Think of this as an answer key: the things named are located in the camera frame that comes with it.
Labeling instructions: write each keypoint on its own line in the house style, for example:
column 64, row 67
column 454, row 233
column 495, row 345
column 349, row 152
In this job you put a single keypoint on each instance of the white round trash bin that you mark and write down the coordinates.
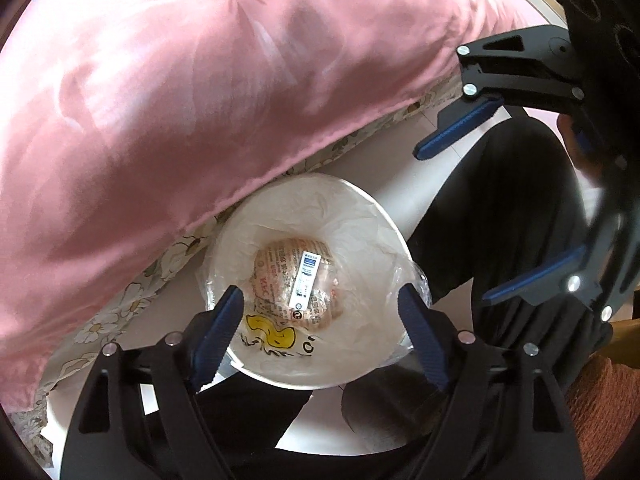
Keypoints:
column 300, row 382

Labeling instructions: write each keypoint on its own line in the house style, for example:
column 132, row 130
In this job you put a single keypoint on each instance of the white label strip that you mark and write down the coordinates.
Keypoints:
column 304, row 280

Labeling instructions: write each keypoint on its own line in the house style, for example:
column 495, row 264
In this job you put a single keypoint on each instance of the person's orange knit sweater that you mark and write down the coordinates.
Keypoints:
column 610, row 400

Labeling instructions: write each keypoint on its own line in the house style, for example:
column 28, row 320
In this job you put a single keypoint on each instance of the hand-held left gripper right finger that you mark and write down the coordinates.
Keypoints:
column 420, row 335

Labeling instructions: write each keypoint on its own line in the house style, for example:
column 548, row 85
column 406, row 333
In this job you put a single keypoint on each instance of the clear plastic bin liner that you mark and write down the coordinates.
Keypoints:
column 350, row 240

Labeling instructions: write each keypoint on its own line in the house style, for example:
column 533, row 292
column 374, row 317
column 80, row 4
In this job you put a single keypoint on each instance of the pink floral quilt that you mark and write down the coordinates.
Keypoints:
column 175, row 110

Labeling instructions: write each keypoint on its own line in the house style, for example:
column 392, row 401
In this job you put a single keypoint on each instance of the crumpled printed paper wrapper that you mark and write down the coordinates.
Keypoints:
column 272, row 270

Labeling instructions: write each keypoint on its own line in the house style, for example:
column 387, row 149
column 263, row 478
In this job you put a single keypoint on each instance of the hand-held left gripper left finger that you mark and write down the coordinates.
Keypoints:
column 220, row 332

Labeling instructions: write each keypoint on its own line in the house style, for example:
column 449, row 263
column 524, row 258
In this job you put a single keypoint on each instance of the person's black trousers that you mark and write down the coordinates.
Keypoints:
column 500, row 200

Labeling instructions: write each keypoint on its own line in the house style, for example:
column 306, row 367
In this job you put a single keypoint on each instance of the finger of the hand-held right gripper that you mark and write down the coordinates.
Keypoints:
column 450, row 130
column 530, row 280

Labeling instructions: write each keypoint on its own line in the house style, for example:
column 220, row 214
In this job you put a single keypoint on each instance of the floral bed sheet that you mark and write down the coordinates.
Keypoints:
column 115, row 320

